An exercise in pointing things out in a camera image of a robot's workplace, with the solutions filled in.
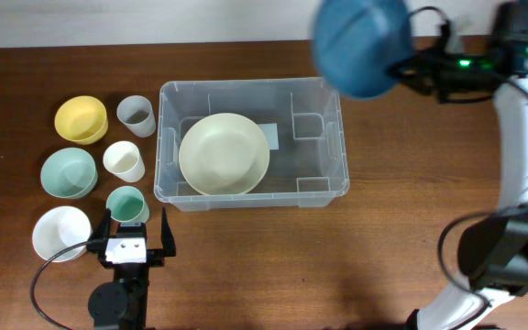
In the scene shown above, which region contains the cream cup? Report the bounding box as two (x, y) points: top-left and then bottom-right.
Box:
(103, 141), (146, 183)

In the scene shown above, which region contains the clear plastic storage container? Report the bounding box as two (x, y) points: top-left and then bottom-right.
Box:
(153, 77), (350, 212)

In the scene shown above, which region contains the cream plate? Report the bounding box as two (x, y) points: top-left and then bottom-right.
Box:
(179, 113), (270, 195)

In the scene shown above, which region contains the green cup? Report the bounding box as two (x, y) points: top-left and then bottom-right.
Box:
(106, 186), (150, 223)

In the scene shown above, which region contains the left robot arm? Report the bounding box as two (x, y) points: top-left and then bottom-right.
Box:
(86, 210), (176, 329)

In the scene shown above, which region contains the light green bowl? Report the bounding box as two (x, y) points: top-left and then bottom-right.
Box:
(40, 148), (98, 199)

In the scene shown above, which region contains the white bowl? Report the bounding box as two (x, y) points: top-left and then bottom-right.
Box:
(32, 206), (93, 260)

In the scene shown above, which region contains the grey cup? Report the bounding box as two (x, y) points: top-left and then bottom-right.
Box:
(116, 95), (156, 138)

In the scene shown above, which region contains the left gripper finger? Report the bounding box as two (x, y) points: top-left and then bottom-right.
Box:
(160, 207), (176, 251)
(90, 208), (111, 240)

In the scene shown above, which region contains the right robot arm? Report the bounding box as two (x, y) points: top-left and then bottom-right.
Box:
(389, 41), (528, 329)

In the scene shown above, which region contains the yellow bowl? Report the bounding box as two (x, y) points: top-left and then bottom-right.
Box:
(54, 95), (108, 145)

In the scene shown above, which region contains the dark blue plate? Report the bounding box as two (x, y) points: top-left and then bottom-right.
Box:
(312, 0), (414, 99)

